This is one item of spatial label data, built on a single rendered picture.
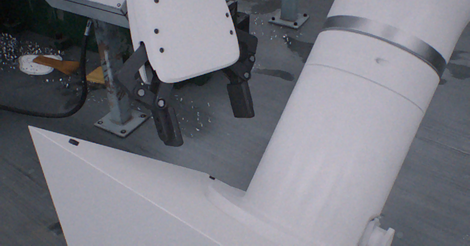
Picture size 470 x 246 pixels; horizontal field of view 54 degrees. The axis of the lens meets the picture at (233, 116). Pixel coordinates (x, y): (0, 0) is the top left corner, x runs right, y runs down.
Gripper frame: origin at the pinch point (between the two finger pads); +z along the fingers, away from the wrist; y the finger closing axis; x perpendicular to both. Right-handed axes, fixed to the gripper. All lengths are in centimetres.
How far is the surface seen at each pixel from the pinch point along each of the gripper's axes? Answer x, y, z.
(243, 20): -42, -39, -10
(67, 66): -57, -4, -10
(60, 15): -64, -8, -21
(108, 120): -37.3, -2.1, 1.2
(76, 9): -27.0, 1.0, -17.1
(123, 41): -50, -14, -12
